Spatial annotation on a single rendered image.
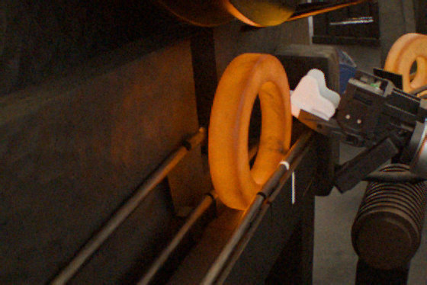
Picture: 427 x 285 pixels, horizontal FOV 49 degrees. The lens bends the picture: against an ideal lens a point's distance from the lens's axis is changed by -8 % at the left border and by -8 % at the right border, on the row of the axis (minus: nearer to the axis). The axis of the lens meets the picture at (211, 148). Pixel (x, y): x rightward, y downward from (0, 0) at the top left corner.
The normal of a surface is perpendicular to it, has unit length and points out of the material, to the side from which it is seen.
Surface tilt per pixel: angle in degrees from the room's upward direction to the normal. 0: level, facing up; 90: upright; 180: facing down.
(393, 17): 90
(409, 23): 90
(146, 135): 90
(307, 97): 89
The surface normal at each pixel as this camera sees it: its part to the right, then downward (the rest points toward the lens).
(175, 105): 0.90, 0.10
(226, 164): -0.44, 0.36
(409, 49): 0.49, 0.30
